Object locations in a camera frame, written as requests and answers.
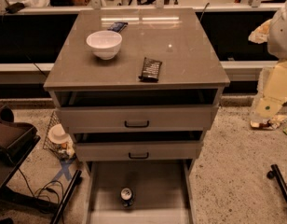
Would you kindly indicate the wire mesh basket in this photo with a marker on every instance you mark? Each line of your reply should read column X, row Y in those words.
column 63, row 151

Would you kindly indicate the black metal bar left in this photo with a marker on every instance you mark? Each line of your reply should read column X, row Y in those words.
column 66, row 197

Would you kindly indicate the grey drawer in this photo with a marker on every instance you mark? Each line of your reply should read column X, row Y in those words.
column 162, row 193
column 137, row 111
column 139, row 146

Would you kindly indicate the black stacked trays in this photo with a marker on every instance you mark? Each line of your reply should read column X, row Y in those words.
column 14, row 136

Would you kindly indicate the blue pepsi can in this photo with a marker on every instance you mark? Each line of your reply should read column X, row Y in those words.
column 127, row 197

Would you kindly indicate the crumpled chip bag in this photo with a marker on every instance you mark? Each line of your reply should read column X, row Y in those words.
column 267, row 124

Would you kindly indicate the grey drawer cabinet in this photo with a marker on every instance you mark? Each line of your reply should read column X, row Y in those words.
column 171, row 35

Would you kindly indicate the white ceramic bowl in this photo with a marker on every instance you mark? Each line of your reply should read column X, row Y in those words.
column 105, row 44

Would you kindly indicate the black metal bar right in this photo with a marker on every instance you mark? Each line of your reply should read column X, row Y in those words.
column 275, row 172

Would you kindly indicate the top grey drawer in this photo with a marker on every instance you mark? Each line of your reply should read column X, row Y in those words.
column 137, row 111

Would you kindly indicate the dark chocolate bar wrapper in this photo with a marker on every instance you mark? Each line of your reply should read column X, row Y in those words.
column 150, row 70

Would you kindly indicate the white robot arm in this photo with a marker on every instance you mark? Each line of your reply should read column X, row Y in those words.
column 272, row 87

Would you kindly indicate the bottom grey drawer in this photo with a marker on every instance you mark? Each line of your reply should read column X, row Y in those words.
column 162, row 193

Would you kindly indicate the middle grey drawer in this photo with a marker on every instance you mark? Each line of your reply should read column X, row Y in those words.
column 139, row 146

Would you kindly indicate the blue snack packet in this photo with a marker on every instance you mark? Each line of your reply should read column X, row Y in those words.
column 118, row 26

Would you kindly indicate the black metal bar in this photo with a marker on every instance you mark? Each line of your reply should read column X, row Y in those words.
column 275, row 172
column 66, row 197

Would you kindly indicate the black device on ledge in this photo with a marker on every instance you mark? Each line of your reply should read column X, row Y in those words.
column 14, row 8

